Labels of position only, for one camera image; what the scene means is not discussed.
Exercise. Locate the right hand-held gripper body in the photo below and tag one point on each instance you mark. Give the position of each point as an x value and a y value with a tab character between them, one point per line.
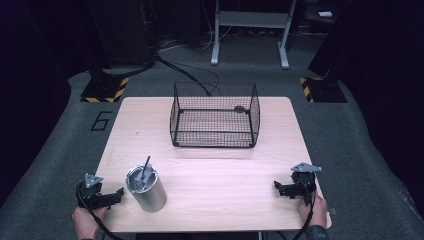
305	181

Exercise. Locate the silver metal tumbler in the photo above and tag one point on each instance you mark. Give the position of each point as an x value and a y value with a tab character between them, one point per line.
151	196

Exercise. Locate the black straw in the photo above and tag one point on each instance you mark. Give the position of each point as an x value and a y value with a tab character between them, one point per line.
145	168

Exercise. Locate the small white box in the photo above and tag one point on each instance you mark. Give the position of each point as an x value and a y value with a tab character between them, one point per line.
325	14

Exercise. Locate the white metal stand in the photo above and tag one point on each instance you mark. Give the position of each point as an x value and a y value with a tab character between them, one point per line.
251	19

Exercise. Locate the black cabinet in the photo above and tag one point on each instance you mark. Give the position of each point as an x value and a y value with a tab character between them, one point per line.
123	30

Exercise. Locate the person's left hand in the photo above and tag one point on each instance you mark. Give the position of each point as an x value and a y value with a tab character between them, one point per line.
85	223

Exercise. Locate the yellow black striped base plate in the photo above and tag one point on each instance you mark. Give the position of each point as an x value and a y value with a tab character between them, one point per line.
325	91
103	91

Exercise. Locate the person's right hand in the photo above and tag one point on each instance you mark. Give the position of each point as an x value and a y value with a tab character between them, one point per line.
318	213

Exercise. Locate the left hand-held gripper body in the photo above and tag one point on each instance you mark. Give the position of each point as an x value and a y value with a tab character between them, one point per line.
90	195

